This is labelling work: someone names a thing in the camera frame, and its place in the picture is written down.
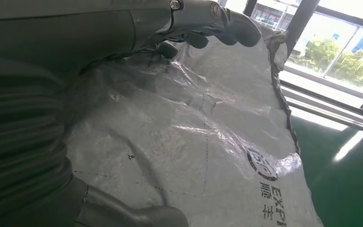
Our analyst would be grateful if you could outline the green trees outside window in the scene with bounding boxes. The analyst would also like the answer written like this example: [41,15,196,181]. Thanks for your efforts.
[303,37,363,90]

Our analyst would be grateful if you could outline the grey express mailer package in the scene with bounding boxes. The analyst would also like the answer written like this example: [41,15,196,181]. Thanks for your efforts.
[64,18,325,227]

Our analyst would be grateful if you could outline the dark window frame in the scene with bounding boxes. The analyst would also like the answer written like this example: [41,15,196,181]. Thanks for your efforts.
[242,0,363,118]

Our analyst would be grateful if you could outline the green conveyor belt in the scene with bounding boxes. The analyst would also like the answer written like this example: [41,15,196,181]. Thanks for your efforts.
[280,84,363,227]

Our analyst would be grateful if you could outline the white window sill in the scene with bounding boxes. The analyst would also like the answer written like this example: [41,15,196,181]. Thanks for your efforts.
[278,70,363,109]

